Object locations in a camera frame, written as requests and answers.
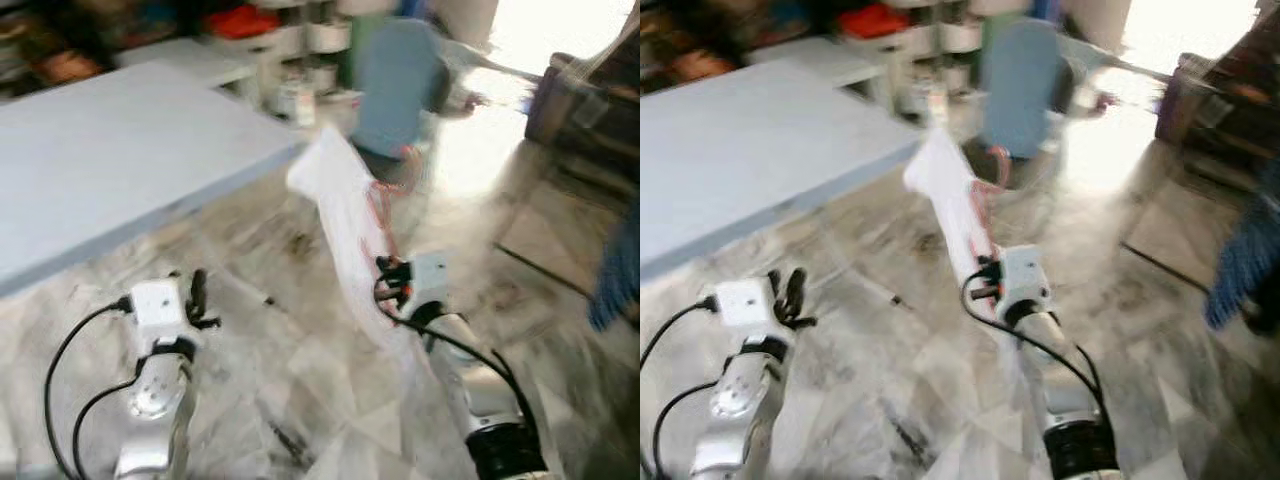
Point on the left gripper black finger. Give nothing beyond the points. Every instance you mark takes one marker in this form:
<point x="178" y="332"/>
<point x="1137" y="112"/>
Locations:
<point x="775" y="287"/>
<point x="795" y="290"/>
<point x="199" y="290"/>

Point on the white garment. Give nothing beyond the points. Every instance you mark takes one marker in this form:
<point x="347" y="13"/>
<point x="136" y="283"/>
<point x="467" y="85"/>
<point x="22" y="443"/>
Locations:
<point x="340" y="190"/>
<point x="950" y="190"/>

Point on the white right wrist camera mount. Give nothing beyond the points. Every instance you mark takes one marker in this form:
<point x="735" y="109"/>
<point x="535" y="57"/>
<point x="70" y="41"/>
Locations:
<point x="430" y="280"/>
<point x="1022" y="275"/>

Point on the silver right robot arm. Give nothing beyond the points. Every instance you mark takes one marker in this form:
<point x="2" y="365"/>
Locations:
<point x="1075" y="400"/>
<point x="480" y="390"/>

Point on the pink plastic hanger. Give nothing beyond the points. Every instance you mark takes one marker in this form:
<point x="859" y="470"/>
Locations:
<point x="378" y="215"/>
<point x="985" y="190"/>

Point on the red folded cloth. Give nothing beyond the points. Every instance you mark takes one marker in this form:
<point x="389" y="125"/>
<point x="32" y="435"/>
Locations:
<point x="875" y="20"/>
<point x="240" y="20"/>

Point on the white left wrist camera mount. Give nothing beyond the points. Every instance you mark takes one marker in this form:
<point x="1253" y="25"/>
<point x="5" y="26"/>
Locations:
<point x="158" y="305"/>
<point x="745" y="302"/>

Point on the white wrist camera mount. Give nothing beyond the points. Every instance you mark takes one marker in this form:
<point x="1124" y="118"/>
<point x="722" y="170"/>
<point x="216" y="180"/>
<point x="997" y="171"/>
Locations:
<point x="430" y="280"/>
<point x="745" y="302"/>
<point x="158" y="305"/>
<point x="1022" y="275"/>

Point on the light grey folding table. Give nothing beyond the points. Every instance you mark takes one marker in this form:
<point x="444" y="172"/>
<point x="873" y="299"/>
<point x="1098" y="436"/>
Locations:
<point x="760" y="150"/>
<point x="120" y="150"/>

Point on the white storage unit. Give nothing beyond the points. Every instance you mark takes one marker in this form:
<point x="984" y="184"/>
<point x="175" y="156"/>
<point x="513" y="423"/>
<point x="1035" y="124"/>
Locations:
<point x="300" y="70"/>
<point x="935" y="70"/>

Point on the white side table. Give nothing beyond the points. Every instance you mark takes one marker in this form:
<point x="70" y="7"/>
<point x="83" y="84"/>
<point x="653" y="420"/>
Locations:
<point x="190" y="60"/>
<point x="815" y="62"/>

